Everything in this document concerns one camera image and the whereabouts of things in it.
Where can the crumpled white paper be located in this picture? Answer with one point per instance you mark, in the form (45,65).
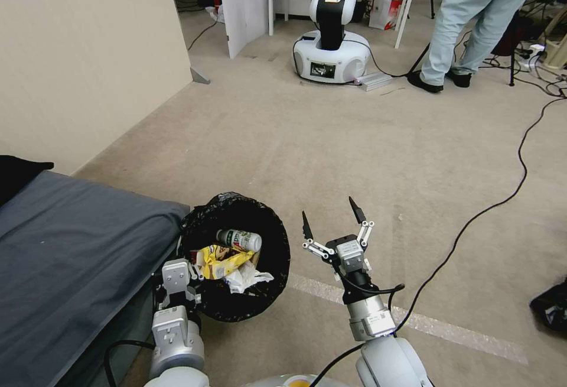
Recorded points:
(243,277)

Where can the white and red shopping bag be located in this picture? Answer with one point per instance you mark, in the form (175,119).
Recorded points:
(384,11)

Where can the white bottle with green label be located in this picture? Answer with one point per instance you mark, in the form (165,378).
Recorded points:
(239,239)

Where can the white robot front shell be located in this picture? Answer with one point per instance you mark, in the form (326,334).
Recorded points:
(288,381)

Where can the yellow snack bag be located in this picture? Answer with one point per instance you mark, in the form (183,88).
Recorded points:
(221,263)

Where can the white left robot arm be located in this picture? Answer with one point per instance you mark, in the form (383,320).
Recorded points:
(175,347)

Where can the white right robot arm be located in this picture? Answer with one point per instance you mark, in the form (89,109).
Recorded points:
(381,351)

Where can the black pillow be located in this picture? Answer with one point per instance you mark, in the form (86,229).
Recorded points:
(17,174)

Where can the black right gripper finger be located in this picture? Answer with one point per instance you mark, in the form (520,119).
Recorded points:
(316,247)
(364,229)

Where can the black plastic bag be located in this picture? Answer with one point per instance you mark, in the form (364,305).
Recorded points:
(553,307)

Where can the grey wall bracket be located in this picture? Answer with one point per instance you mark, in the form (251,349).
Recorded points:
(199,76)

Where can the trash bin with black bag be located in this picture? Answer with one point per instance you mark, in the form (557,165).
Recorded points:
(270,236)

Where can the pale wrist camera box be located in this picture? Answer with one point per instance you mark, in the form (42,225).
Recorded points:
(352,256)
(176,275)

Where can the person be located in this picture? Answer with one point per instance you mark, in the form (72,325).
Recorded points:
(460,10)

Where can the grey bed mattress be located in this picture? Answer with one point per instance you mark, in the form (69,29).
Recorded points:
(75,249)

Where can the silver metal box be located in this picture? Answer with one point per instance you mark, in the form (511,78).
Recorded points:
(374,81)

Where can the white table leg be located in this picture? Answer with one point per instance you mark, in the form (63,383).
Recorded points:
(409,1)

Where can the white partition panel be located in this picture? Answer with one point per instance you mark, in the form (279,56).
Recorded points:
(241,1)

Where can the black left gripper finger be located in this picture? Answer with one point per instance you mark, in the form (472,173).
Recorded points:
(197,272)

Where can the white and black wheeled robot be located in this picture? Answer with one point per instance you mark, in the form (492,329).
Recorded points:
(330,19)

